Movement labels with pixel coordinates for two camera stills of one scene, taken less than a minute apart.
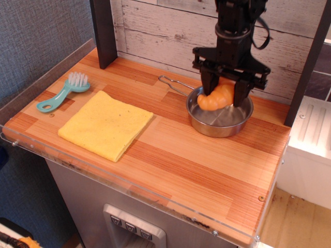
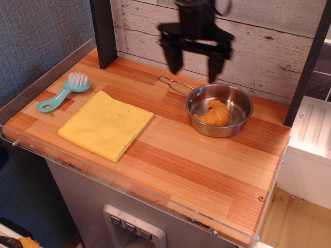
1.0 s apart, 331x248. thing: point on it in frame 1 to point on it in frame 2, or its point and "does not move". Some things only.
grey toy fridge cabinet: (104, 215) does not move
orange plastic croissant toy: (222, 96) to (217, 115)
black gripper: (232, 57) to (196, 21)
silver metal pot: (220, 122) does not move
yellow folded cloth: (106, 125) does not move
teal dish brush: (77, 82) does not move
